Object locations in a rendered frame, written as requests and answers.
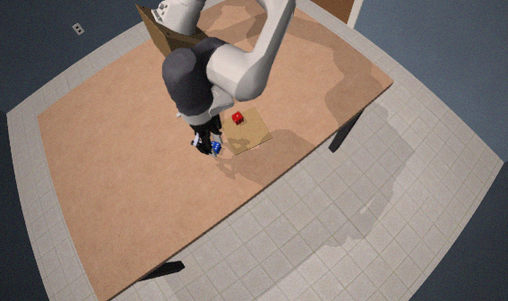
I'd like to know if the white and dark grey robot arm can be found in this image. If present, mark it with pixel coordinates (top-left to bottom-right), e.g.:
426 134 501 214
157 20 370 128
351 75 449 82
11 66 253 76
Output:
151 0 296 125

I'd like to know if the blue die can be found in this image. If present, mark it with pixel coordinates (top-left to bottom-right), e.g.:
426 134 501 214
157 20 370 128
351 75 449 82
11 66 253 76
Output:
211 141 221 154

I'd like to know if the red die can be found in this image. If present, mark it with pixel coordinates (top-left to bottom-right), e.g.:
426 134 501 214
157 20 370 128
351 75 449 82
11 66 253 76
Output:
232 112 244 125

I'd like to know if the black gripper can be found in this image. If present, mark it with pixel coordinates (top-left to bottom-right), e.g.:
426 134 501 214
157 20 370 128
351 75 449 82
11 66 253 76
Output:
190 114 223 158

